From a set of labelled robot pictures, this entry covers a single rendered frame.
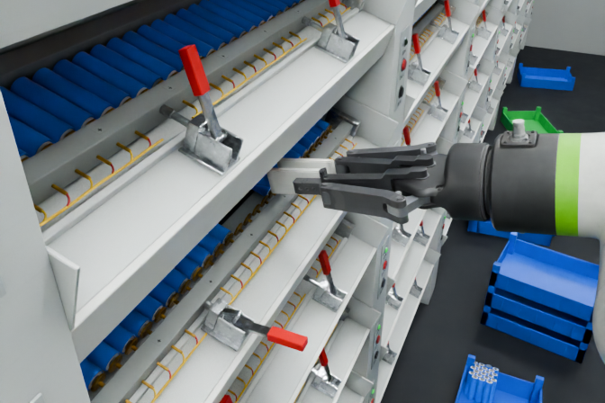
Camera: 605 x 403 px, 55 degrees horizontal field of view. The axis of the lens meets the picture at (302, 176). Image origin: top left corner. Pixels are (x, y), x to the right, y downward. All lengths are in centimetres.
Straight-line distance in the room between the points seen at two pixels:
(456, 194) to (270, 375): 36
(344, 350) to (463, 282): 109
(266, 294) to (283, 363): 20
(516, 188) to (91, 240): 35
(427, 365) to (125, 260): 150
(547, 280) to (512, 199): 141
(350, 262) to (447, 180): 42
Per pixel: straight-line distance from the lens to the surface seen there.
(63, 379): 35
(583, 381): 191
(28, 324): 31
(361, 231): 98
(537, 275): 194
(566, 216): 54
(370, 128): 88
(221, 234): 62
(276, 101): 55
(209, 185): 43
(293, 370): 79
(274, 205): 67
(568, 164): 53
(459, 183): 55
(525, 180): 53
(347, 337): 108
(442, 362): 183
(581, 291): 193
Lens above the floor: 134
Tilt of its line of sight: 31 degrees down
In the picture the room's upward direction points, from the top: straight up
